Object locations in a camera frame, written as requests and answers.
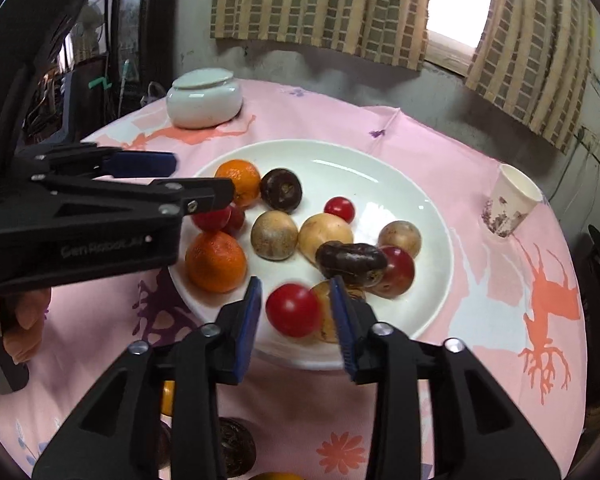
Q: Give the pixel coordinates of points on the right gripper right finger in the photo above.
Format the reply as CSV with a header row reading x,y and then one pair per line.
x,y
479,433

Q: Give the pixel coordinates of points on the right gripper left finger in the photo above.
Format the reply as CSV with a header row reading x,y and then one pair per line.
x,y
113,432

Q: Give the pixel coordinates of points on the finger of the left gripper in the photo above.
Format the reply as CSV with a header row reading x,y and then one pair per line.
x,y
90,160
73,197

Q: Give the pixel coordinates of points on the red tomato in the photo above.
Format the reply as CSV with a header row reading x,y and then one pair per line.
x,y
212,221
340,207
293,310

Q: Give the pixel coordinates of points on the yellow orange citrus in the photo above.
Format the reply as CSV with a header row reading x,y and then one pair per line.
x,y
167,398

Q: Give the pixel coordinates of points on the orange mandarin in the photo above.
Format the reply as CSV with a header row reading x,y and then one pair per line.
x,y
215,262
246,179

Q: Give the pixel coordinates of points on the dark water chestnut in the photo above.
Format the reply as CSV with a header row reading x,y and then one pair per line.
x,y
361,265
281,190
164,446
238,448

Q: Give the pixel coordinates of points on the brownish pepino melon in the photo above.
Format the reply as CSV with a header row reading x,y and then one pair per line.
x,y
274,236

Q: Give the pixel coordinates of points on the pale pepino melon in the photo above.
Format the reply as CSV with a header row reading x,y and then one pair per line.
x,y
319,229

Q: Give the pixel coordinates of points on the green yellow citrus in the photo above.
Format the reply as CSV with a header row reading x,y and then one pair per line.
x,y
276,475

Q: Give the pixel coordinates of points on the striped pepino melon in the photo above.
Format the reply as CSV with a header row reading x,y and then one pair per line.
x,y
327,332

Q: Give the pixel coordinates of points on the brown pepino melon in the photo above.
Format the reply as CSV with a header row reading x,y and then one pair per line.
x,y
401,234

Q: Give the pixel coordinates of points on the large dark red plum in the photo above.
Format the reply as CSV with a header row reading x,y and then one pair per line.
x,y
235,222

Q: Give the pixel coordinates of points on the person's left hand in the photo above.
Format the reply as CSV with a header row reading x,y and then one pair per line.
x,y
24,338

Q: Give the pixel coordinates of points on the white lidded ceramic jar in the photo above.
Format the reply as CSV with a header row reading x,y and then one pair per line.
x,y
204,98

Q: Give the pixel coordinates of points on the dark wooden cabinet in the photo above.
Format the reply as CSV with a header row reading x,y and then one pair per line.
x,y
117,57

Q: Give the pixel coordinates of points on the pink patterned tablecloth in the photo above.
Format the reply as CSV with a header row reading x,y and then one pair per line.
x,y
515,302

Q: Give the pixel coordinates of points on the floral paper cup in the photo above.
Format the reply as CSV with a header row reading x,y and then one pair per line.
x,y
514,195

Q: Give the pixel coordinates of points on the left checkered curtain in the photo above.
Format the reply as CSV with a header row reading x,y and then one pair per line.
x,y
392,32

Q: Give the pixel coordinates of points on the checkered curtain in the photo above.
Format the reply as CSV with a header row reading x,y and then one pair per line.
x,y
392,32
532,63

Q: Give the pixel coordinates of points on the right checkered curtain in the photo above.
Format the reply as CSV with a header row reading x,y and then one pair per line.
x,y
532,63

